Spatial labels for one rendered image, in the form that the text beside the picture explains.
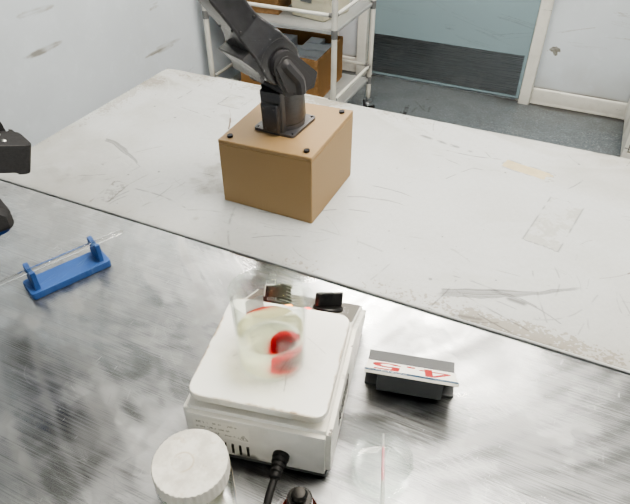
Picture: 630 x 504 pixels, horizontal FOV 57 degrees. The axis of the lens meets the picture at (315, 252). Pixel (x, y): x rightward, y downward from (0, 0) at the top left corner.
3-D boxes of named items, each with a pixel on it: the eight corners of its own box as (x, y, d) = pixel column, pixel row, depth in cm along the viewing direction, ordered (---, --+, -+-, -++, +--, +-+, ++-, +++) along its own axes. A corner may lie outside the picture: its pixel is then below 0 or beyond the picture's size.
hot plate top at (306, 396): (232, 302, 58) (232, 295, 57) (351, 321, 56) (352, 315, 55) (185, 399, 49) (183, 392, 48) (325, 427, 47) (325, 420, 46)
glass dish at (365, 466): (343, 491, 51) (344, 478, 49) (357, 438, 55) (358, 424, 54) (405, 509, 50) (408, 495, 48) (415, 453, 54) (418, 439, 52)
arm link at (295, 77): (281, 70, 82) (277, 24, 78) (321, 89, 77) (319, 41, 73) (242, 84, 79) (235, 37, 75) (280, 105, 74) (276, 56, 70)
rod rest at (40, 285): (101, 253, 76) (94, 231, 74) (112, 266, 74) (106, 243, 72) (24, 287, 71) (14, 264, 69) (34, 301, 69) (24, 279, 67)
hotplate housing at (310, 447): (255, 305, 69) (251, 252, 64) (365, 323, 67) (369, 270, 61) (180, 475, 52) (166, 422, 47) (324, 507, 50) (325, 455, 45)
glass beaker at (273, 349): (224, 379, 50) (213, 308, 45) (251, 326, 55) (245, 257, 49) (302, 398, 48) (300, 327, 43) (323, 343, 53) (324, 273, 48)
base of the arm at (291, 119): (278, 110, 86) (274, 70, 82) (316, 118, 83) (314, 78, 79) (251, 131, 81) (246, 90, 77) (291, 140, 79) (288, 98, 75)
